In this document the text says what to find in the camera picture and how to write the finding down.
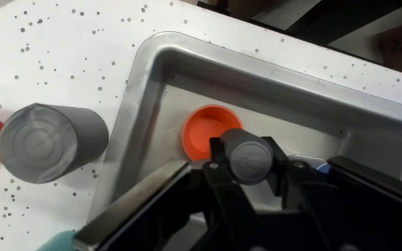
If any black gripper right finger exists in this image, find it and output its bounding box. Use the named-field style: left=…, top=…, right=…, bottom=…
left=263, top=136, right=402, bottom=251

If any white speckled toy kitchen counter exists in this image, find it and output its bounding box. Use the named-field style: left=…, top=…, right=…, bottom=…
left=0, top=0, right=402, bottom=251

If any teal plastic cup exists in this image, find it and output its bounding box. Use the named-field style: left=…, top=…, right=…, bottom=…
left=37, top=228, right=80, bottom=251

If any small grey cylinder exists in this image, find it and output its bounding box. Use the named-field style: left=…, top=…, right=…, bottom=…
left=220, top=128, right=275, bottom=185

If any orange plastic cup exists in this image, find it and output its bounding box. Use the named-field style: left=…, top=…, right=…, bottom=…
left=180, top=104, right=245, bottom=163

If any silver toy sink basin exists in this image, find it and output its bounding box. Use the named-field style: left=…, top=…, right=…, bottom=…
left=87, top=29, right=402, bottom=224

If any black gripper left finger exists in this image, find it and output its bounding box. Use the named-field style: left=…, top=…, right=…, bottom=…
left=73, top=136, right=263, bottom=251

